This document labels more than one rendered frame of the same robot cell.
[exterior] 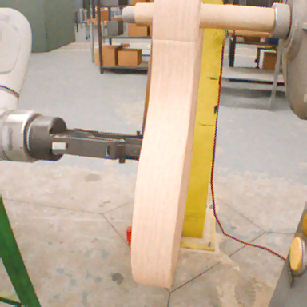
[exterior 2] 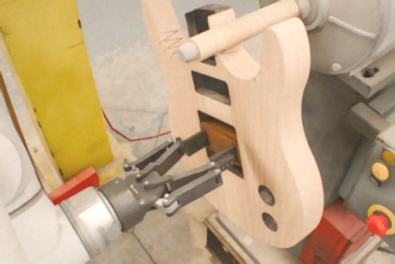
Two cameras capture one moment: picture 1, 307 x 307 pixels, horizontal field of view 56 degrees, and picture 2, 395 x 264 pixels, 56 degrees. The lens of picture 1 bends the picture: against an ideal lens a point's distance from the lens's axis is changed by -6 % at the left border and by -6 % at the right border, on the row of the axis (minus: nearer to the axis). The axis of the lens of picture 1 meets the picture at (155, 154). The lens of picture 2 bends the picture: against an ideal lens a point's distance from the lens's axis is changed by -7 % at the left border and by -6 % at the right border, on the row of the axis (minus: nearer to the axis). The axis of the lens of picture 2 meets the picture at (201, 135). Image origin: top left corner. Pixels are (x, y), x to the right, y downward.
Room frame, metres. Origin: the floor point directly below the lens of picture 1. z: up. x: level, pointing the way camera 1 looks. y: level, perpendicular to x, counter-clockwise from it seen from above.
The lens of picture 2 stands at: (0.16, 0.32, 1.55)
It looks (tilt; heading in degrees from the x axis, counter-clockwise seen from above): 49 degrees down; 312
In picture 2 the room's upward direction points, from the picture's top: straight up
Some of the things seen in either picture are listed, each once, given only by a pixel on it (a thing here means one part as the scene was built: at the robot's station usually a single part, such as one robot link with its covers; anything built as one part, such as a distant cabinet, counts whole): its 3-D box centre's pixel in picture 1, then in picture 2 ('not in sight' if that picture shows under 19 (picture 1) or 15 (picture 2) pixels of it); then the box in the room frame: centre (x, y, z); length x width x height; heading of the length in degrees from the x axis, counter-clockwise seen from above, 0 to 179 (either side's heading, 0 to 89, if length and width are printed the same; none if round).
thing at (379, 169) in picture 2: (301, 253); (381, 169); (0.18, -0.13, 1.07); 0.03 x 0.01 x 0.03; 170
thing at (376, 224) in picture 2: not in sight; (379, 222); (0.14, -0.12, 0.97); 0.04 x 0.04 x 0.04; 80
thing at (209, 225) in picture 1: (182, 221); (79, 154); (1.43, -0.17, 0.02); 0.40 x 0.40 x 0.02; 80
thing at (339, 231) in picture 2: not in sight; (350, 224); (0.19, -0.41, 0.49); 0.25 x 0.12 x 0.37; 80
